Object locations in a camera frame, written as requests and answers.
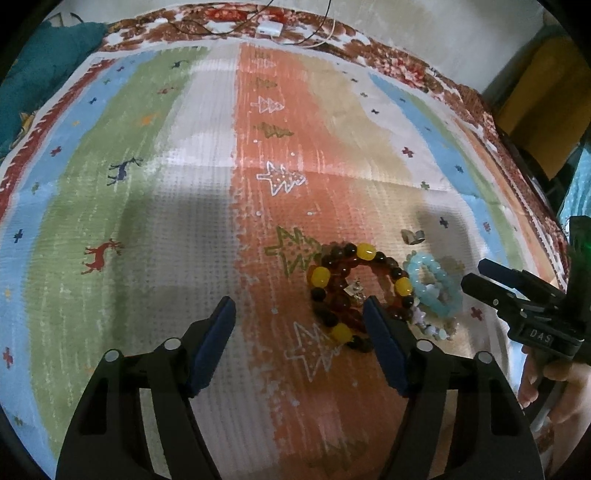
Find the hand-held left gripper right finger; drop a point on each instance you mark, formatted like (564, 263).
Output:
(385, 346)

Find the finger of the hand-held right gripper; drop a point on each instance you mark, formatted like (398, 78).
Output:
(485, 290)
(508, 275)

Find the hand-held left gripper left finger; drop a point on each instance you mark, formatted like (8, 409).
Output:
(214, 346)

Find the person's right hand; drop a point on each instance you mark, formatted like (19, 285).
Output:
(575, 397)

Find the striped printed mat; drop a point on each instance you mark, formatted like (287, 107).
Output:
(184, 184)

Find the yellow cabinet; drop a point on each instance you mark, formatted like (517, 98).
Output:
(540, 92)

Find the white charger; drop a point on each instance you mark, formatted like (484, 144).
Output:
(270, 28)

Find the teal pillow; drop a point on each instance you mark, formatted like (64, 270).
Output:
(41, 69)

